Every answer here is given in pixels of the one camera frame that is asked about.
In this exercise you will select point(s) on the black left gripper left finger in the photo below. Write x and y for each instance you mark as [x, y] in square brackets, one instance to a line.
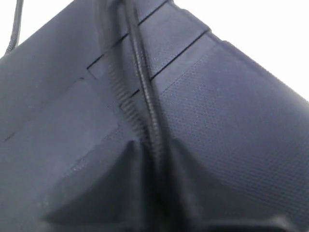
[119, 201]

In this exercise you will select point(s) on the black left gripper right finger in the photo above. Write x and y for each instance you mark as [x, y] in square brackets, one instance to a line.
[199, 202]

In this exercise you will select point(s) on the black plastic case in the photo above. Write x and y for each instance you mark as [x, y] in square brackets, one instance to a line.
[102, 73]

